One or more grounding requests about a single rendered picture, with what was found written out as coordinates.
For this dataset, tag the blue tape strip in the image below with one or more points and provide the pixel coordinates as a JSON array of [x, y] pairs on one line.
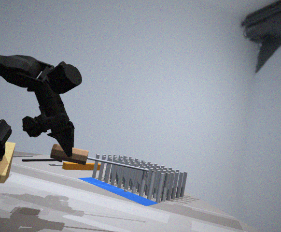
[[118, 191]]

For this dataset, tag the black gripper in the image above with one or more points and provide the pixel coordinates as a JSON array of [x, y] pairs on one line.
[[58, 122]]

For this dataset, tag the orange flat bar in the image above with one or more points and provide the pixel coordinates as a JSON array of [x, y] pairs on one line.
[[75, 166]]

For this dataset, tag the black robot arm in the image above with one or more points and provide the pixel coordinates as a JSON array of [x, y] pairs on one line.
[[22, 71]]

